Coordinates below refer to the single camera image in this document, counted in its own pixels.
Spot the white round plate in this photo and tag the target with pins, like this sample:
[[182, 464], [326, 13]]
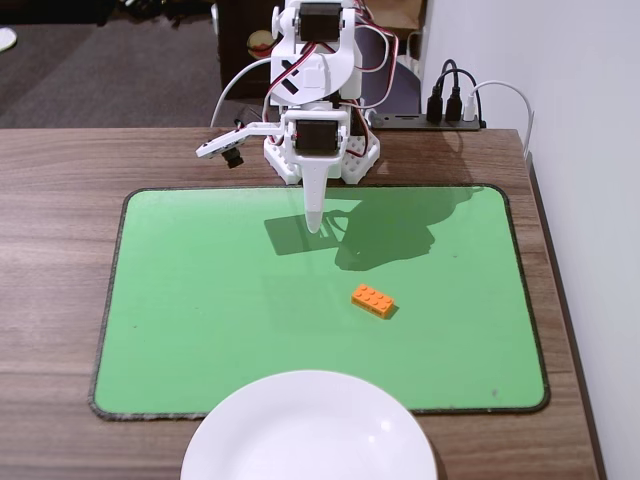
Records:
[[307, 430]]

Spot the orange lego block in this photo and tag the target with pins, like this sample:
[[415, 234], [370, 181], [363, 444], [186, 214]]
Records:
[[372, 300]]

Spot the black usb hub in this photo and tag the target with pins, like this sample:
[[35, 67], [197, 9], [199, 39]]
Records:
[[400, 121]]

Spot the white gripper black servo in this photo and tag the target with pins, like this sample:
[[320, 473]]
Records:
[[314, 137]]

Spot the black wrist camera white mount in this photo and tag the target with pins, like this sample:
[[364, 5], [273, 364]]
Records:
[[226, 145]]

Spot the green work mat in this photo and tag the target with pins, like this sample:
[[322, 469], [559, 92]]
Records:
[[250, 310]]

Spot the white round object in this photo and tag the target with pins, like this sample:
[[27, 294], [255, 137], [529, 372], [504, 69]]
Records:
[[6, 39]]

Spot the round yellow red sticker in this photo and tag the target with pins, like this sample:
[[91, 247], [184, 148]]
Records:
[[259, 44]]

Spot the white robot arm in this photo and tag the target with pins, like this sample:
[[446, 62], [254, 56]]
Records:
[[312, 75]]

